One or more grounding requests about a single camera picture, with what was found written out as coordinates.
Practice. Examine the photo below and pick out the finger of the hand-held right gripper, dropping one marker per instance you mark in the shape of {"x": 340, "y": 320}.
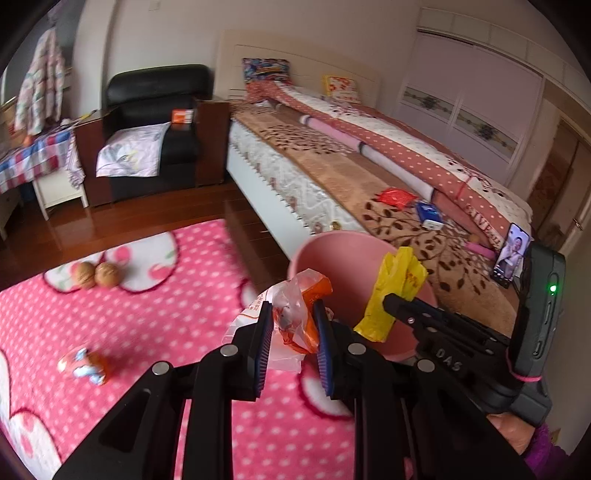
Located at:
{"x": 415, "y": 318}

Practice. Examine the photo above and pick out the white printed jacket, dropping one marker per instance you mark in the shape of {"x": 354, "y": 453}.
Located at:
{"x": 41, "y": 78}

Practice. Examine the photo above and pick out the red polka dot quilt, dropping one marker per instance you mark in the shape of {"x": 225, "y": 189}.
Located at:
{"x": 415, "y": 147}

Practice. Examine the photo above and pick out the orange plastic bag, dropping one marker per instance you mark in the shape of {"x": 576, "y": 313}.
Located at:
{"x": 295, "y": 323}

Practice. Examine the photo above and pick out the wooden side cabinet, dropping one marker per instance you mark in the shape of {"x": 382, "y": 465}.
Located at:
{"x": 212, "y": 138}
{"x": 92, "y": 157}

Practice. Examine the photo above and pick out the striped cloth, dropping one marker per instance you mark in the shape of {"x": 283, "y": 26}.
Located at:
{"x": 74, "y": 161}

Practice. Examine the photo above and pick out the red packet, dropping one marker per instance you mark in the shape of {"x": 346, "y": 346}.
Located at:
{"x": 396, "y": 197}

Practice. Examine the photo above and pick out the black leather armchair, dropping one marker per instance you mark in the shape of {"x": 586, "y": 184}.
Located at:
{"x": 152, "y": 87}

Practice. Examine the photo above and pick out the black smartphone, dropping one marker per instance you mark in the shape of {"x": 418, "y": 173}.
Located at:
{"x": 510, "y": 254}

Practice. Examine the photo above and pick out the bed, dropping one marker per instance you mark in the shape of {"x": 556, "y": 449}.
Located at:
{"x": 263, "y": 180}

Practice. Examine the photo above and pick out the blue box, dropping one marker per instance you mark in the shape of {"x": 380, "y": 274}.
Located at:
{"x": 429, "y": 214}

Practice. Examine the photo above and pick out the yellow printed pillow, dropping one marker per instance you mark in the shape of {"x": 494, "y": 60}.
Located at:
{"x": 341, "y": 87}

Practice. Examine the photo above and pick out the walnut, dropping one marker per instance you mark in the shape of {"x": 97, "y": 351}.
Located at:
{"x": 107, "y": 274}
{"x": 84, "y": 274}

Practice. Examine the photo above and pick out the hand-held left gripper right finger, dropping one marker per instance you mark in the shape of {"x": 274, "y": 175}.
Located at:
{"x": 323, "y": 355}

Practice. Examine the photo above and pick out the checked tablecloth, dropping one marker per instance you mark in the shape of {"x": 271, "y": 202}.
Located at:
{"x": 32, "y": 159}

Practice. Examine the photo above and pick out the white table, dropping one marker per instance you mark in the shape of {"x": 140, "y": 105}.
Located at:
{"x": 60, "y": 189}

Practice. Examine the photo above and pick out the orange peel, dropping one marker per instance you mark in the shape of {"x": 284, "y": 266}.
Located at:
{"x": 100, "y": 367}

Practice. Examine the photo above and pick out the pink polka dot blanket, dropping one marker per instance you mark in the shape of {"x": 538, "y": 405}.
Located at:
{"x": 184, "y": 300}

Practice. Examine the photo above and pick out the wooden door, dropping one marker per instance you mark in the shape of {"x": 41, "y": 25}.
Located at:
{"x": 558, "y": 180}

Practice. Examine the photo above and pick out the colourful printed pillow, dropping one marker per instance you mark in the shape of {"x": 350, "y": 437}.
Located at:
{"x": 265, "y": 70}

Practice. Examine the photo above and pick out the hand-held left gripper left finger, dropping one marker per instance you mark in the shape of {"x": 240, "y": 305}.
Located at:
{"x": 262, "y": 350}

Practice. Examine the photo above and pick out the yellow plastic bag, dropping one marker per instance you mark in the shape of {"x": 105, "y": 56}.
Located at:
{"x": 378, "y": 314}

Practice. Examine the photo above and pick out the orange packet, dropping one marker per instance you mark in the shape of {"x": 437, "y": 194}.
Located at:
{"x": 183, "y": 117}

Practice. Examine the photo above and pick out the person's right hand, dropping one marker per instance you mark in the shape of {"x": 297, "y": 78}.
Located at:
{"x": 510, "y": 434}

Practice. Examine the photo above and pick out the brown leaf pattern blanket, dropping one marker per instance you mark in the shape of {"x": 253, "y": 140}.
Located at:
{"x": 323, "y": 166}

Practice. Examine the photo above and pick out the pink plastic bucket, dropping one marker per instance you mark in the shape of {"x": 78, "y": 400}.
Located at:
{"x": 341, "y": 258}

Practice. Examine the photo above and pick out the floral cushion cloth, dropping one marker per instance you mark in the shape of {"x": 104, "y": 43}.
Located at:
{"x": 129, "y": 152}

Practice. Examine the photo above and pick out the white sliding door wardrobe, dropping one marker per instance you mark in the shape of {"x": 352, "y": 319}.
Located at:
{"x": 485, "y": 83}

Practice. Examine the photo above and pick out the pink roll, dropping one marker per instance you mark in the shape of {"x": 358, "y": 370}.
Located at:
{"x": 337, "y": 131}

